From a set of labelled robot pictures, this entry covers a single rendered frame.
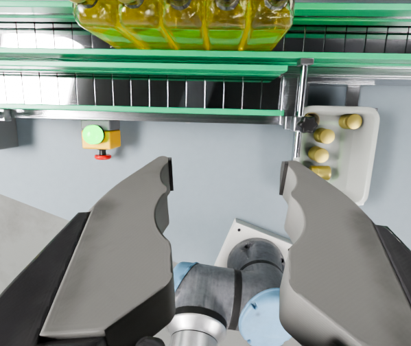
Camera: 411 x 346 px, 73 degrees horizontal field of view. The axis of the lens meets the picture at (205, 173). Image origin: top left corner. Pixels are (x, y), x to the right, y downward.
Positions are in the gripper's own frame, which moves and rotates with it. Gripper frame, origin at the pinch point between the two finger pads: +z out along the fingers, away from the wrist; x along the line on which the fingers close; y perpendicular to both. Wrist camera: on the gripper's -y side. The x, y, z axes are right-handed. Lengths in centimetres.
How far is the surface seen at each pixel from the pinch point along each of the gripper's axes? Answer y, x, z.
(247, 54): 1.5, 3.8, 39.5
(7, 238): 114, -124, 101
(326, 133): 19, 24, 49
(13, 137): 24, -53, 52
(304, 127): 10.9, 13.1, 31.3
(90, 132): 19, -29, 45
